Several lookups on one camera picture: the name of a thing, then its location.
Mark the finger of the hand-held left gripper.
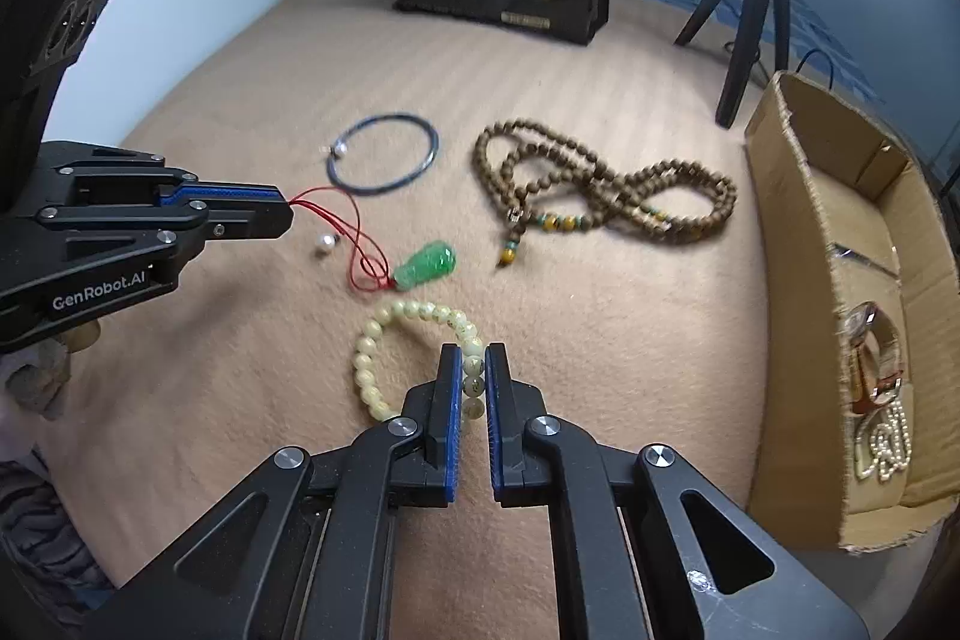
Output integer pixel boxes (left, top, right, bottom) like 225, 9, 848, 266
51, 155, 291, 212
43, 203, 295, 253

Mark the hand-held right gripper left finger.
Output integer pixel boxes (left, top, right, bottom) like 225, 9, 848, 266
82, 344, 464, 640

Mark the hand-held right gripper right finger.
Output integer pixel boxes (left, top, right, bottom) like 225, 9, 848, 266
486, 344, 871, 640

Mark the cream bead bracelet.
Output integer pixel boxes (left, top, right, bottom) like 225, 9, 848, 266
351, 299, 488, 423

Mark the red cord jade pendant necklace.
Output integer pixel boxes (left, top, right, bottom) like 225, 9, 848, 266
289, 186, 460, 295

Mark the long brown bead necklace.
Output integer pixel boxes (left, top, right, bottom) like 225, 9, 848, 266
472, 119, 740, 270

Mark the dark thin bangle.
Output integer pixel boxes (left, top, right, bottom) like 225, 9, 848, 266
328, 113, 440, 191

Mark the cardboard box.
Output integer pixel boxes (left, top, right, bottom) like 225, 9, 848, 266
742, 70, 960, 552

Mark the person's left hand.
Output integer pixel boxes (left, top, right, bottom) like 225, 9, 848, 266
0, 317, 103, 420

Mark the dark grey cloth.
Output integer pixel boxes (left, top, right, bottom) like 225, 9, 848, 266
0, 452, 113, 611

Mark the black tripod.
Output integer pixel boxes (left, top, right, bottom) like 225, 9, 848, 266
673, 0, 796, 129

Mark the brown strap wristwatch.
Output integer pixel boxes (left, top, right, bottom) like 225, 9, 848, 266
840, 302, 905, 416

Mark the white pearl bracelet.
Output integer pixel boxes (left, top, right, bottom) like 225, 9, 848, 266
853, 400, 914, 482

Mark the black ring light cable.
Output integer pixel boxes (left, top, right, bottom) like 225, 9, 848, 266
724, 40, 841, 90

